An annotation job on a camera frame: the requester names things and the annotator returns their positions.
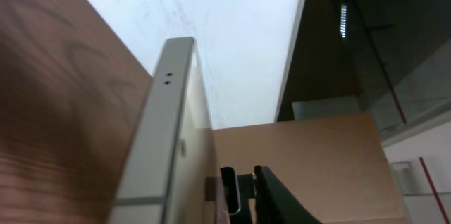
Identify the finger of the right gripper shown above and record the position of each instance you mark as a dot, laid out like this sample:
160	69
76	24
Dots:
238	191

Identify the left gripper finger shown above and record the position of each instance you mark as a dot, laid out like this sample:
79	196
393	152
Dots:
275	204

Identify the Galaxy smartphone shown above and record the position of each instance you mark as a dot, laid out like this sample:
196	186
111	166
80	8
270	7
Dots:
171	175

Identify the cardboard box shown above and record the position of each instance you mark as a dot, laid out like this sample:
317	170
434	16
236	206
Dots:
335	167

